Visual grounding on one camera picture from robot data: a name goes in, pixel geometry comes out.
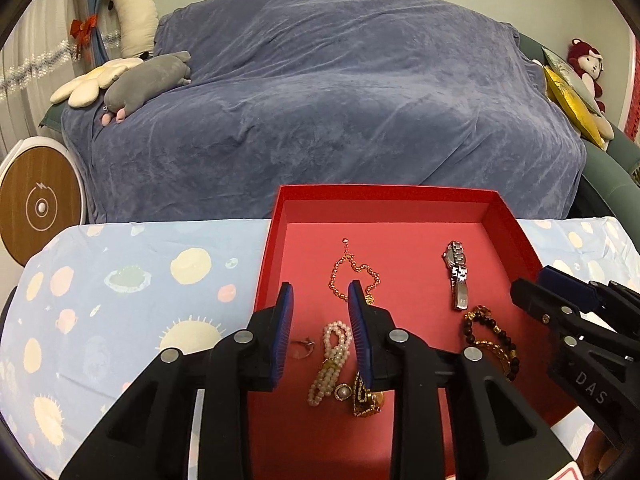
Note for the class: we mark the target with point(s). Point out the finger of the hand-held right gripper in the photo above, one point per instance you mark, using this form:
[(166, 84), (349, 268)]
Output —
[(565, 287), (617, 295)]

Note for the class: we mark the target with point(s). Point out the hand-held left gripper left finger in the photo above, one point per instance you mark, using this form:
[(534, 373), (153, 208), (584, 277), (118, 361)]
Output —
[(282, 330)]

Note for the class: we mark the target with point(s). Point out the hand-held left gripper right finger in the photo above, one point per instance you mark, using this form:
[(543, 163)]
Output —
[(361, 340)]

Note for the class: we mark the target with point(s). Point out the gold wrist watch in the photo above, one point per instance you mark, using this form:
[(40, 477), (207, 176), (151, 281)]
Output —
[(365, 402)]

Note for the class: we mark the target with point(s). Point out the red cardboard box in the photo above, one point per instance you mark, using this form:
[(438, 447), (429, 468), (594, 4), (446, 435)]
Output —
[(400, 240)]

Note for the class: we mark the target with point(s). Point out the silver wrist watch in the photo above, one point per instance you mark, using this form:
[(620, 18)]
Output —
[(457, 270)]

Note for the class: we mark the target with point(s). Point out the person's right hand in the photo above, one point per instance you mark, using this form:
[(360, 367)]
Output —
[(597, 452)]

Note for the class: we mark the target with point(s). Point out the green sofa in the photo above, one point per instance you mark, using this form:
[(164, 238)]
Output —
[(607, 180)]

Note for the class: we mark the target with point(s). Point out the cream plush cushion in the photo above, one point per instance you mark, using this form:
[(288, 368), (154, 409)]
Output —
[(605, 132)]

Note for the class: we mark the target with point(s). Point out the yellow cushion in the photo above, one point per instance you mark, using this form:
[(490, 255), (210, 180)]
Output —
[(570, 102)]

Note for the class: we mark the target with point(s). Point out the grey patterned cushion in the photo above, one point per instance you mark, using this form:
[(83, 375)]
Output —
[(565, 72)]

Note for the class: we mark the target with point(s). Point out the red monkey plush toy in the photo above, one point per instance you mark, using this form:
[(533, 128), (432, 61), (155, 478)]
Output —
[(587, 67)]

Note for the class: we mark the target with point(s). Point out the blue velvet sofa cover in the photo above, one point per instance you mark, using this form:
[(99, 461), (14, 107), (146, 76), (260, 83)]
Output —
[(325, 110)]

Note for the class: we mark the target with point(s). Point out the white round wood-faced appliance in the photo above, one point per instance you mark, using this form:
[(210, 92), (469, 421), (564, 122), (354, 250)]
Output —
[(40, 205)]

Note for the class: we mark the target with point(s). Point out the grey plush animal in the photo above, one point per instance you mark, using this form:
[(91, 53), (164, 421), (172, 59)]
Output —
[(145, 82)]

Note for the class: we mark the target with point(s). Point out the cream flower-shaped cushion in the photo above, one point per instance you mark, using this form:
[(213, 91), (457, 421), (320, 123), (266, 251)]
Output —
[(92, 82)]

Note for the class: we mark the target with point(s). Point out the white long plush toy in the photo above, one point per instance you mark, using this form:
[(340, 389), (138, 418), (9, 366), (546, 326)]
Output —
[(135, 15)]

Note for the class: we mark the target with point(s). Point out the red ribbon bow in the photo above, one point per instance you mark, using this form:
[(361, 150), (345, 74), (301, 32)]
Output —
[(85, 30)]

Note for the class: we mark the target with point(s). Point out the silver tinsel garland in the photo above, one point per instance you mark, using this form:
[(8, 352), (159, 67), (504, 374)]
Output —
[(35, 67)]

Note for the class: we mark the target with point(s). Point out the blue curtain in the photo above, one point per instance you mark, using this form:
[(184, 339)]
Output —
[(97, 10)]

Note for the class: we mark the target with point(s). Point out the white sheer curtain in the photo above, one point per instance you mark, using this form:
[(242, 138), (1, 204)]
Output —
[(30, 60)]

